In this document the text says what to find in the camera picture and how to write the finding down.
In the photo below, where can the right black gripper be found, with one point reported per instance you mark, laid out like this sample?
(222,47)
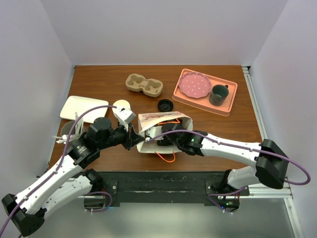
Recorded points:
(166,141)

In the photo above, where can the paper bag orange handles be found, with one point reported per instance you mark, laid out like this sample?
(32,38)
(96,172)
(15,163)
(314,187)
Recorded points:
(176,120)

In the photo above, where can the grey holder cup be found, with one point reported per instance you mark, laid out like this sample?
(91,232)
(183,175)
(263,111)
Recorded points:
(76,130)

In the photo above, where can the stack of paper cups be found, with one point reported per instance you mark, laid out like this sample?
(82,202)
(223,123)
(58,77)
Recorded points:
(120,104)

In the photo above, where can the cardboard cup carrier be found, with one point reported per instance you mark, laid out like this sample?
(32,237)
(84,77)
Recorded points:
(138,83)

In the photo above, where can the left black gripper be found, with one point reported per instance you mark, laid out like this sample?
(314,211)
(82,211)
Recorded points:
(132,138)

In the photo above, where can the dark green mug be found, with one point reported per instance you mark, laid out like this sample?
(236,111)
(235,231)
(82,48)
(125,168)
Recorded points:
(218,94)

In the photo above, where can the pink dotted plate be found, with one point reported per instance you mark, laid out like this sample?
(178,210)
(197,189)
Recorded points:
(194,85)

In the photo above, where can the pink plastic tray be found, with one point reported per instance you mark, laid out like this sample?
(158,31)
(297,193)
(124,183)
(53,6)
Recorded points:
(203,103)

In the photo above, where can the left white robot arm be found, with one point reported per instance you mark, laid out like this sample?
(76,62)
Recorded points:
(66,180)

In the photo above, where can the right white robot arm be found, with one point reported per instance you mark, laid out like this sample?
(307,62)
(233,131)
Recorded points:
(264,162)

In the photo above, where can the white rectangular plate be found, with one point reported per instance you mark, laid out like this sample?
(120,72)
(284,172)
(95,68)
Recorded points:
(79,105)

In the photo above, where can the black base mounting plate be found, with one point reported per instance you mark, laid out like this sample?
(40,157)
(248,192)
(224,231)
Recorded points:
(115,188)

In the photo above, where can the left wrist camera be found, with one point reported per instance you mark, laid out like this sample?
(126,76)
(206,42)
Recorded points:
(124,116)

